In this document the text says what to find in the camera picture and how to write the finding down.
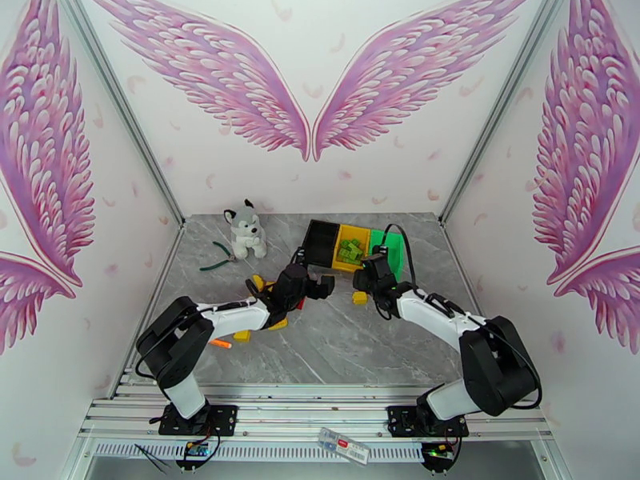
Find yellow plastic bin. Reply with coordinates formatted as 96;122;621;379
332;224;372;274

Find black plastic bin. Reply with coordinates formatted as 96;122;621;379
300;219;341;271

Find green plastic bin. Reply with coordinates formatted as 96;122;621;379
369;230;405;283

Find grey white husky plush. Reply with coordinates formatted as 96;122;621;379
223;198;269;261

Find aluminium table edge strip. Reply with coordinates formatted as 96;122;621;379
107;224;187;400
439;222;521;401

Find clear plastic case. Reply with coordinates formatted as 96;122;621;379
317;426;372;466

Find small green circuit board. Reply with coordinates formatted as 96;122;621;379
421;442;458;467
182;441;214;470

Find black tweezers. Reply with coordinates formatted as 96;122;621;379
134;443;174;470

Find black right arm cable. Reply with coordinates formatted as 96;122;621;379
372;223;543;410

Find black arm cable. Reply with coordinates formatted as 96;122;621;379
134;278;271;380
372;223;543;410

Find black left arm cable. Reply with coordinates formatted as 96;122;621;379
134;278;271;380

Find green handled pliers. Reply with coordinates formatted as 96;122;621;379
199;241;237;273

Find aluminium rail frame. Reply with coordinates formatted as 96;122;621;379
77;383;556;467

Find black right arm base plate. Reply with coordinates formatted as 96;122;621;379
387;406;470;440

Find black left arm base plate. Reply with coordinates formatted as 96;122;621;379
158;404;238;437

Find white perforated cable duct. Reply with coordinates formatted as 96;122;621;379
92;441;426;460

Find aluminium frame post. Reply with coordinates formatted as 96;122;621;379
54;0;187;229
438;0;576;227

